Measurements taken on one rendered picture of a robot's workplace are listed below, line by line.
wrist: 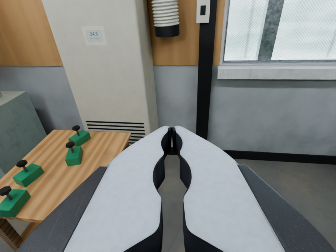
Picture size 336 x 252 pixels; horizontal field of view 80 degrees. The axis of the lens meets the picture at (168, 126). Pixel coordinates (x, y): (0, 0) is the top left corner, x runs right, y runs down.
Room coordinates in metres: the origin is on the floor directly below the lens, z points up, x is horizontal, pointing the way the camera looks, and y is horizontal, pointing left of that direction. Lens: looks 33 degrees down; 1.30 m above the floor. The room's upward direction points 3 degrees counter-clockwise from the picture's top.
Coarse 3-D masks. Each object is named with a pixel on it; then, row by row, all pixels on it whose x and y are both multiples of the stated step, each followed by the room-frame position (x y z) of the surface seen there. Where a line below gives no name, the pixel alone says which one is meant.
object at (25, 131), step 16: (0, 96) 1.43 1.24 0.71; (16, 96) 1.43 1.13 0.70; (0, 112) 1.26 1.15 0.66; (16, 112) 1.37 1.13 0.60; (32, 112) 1.49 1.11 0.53; (0, 128) 1.20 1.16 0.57; (16, 128) 1.31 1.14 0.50; (32, 128) 1.43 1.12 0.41; (0, 144) 1.15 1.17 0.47; (16, 144) 1.24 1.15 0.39; (32, 144) 1.36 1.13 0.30; (0, 160) 1.09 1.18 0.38; (16, 160) 1.18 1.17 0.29; (0, 176) 1.07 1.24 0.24
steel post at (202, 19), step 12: (204, 0) 1.33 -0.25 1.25; (216, 0) 1.34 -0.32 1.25; (204, 12) 1.33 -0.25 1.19; (204, 24) 1.35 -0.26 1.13; (204, 36) 1.35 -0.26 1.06; (204, 48) 1.35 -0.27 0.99; (204, 60) 1.35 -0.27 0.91; (204, 72) 1.35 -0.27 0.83; (204, 84) 1.35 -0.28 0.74; (204, 96) 1.35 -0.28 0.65; (204, 108) 1.35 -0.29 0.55; (204, 120) 1.35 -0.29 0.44; (204, 132) 1.35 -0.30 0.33
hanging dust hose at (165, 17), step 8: (160, 0) 1.29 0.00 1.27; (168, 0) 1.29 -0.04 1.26; (176, 0) 1.32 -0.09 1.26; (160, 8) 1.29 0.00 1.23; (168, 8) 1.28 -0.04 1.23; (176, 8) 1.33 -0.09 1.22; (160, 16) 1.29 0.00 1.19; (168, 16) 1.29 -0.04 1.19; (176, 16) 1.32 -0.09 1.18; (160, 24) 1.30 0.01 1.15; (168, 24) 1.29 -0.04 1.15; (176, 24) 1.31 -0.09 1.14; (160, 32) 1.29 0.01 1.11; (168, 32) 1.28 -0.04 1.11; (176, 32) 1.30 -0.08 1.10
